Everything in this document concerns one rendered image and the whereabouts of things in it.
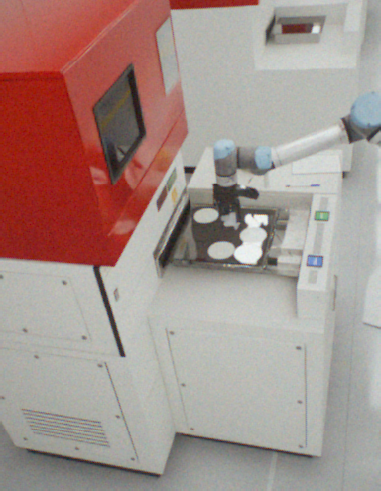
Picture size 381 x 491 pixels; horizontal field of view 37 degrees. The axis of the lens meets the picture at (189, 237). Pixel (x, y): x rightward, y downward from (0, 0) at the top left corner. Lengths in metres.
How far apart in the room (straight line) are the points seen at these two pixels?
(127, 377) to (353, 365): 1.28
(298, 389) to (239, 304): 0.39
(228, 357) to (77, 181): 0.95
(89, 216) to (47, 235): 0.17
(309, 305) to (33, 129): 1.04
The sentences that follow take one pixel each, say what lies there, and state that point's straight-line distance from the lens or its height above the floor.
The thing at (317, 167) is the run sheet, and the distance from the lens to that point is 2.49.
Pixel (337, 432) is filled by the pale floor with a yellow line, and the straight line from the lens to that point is 2.72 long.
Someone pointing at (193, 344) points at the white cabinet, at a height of 0.69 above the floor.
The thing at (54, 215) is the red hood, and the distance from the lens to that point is 1.64.
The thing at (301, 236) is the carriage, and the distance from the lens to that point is 2.25.
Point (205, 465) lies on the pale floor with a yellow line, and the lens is 2.65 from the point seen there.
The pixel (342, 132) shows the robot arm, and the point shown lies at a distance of 2.04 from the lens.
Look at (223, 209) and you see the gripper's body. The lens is 2.04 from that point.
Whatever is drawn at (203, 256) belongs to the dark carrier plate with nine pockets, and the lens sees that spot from 2.16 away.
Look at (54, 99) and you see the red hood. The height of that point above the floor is 1.75.
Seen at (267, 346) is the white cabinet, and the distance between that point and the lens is 2.05.
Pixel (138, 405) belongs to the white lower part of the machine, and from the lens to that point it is 2.18.
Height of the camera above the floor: 2.27
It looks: 37 degrees down
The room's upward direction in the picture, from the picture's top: 9 degrees counter-clockwise
